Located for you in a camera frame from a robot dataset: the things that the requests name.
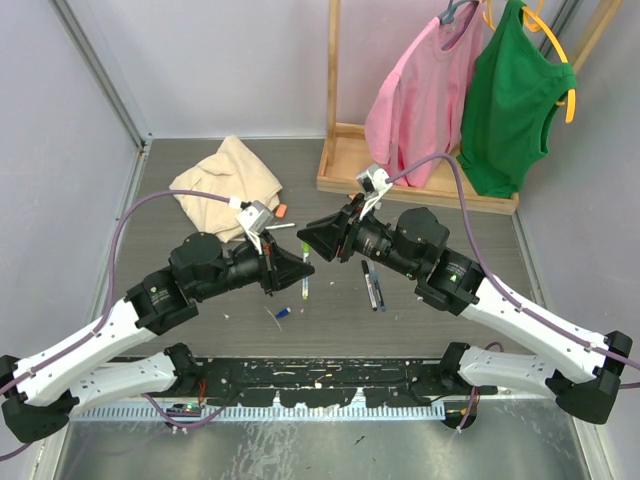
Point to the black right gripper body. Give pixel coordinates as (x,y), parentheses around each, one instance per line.
(368,236)

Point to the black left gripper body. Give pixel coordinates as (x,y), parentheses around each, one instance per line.
(262,264)

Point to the white marker dark green end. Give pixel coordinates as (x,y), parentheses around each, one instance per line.
(281,226)

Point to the blue transparent gel pen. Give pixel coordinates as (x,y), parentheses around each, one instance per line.
(377,286)

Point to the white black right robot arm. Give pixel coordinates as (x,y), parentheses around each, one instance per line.
(577,368)

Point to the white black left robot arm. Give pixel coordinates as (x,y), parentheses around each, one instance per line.
(44,391)

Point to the small blue pen cap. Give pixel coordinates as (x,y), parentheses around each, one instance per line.
(283,313)

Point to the orange highlighter cap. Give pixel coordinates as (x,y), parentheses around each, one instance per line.
(280,211)

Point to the wooden clothes rack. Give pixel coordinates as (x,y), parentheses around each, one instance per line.
(463,114)

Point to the beige cloth bag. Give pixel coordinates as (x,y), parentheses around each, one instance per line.
(233,171)

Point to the pink t-shirt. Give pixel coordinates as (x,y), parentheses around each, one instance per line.
(419,107)

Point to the green tank top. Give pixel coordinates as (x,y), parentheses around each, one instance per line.
(510,108)

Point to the grey clothes hanger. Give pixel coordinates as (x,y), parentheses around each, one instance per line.
(448,16)

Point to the yellow clothes hanger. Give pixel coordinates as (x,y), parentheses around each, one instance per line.
(535,24)

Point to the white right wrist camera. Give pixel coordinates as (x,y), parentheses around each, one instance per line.
(375,183)

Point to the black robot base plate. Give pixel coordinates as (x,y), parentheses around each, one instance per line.
(315,383)

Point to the aluminium frame rail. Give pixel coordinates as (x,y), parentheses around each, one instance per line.
(91,57)

